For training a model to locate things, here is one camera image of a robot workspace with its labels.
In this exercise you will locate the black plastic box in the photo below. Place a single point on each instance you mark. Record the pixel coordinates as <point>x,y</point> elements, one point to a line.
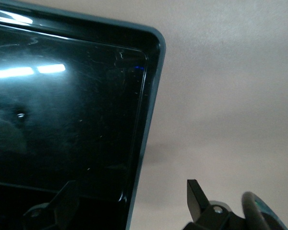
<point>62,119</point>

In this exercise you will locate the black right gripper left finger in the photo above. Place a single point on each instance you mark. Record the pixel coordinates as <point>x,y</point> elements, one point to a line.
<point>57,210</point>

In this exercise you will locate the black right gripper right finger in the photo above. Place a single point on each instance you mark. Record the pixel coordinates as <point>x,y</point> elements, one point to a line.
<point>213,215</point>

